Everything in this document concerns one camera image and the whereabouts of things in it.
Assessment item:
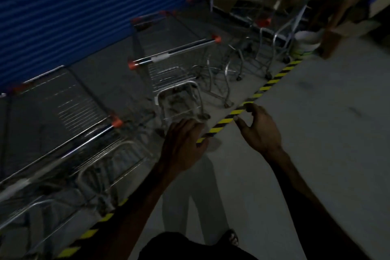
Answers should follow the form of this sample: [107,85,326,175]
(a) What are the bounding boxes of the open brown cardboard box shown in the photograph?
[318,18,382,59]

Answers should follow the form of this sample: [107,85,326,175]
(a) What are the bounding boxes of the metal shopping cart orange corners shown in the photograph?
[252,17,307,81]
[0,65,160,260]
[127,10,236,131]
[185,0,255,83]

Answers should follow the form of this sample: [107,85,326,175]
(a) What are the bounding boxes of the white plastic bucket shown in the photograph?
[293,29,324,57]

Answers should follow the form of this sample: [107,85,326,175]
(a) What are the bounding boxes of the person's sandal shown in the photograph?
[226,229,240,247]

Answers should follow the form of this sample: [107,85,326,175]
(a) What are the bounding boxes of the person's left hand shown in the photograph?
[159,118,211,176]

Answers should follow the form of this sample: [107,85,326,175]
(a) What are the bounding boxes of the person's right hand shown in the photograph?
[233,103,284,160]

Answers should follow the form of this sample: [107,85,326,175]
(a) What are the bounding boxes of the yellow black hazard floor tape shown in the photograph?
[56,59,303,259]

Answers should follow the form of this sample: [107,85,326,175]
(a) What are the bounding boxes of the blue roller shutter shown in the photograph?
[0,0,214,88]

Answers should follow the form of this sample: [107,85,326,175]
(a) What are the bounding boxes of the person's left forearm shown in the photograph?
[91,164,183,260]

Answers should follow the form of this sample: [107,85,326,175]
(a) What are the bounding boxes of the person's right forearm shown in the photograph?
[264,150,371,260]

